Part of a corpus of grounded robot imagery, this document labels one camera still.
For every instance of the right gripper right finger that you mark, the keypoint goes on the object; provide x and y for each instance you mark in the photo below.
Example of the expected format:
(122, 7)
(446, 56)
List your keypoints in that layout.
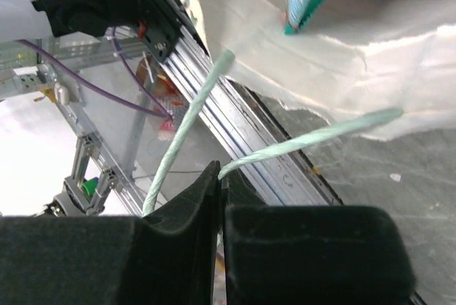
(311, 254)

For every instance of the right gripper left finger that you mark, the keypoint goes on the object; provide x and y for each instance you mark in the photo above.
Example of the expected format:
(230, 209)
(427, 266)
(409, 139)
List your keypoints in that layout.
(166, 257)

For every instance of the green white paper bag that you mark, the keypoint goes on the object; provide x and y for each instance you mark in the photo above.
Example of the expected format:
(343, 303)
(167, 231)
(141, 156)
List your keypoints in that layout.
(381, 68)

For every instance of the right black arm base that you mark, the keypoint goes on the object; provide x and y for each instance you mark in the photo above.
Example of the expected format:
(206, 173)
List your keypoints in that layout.
(162, 25)

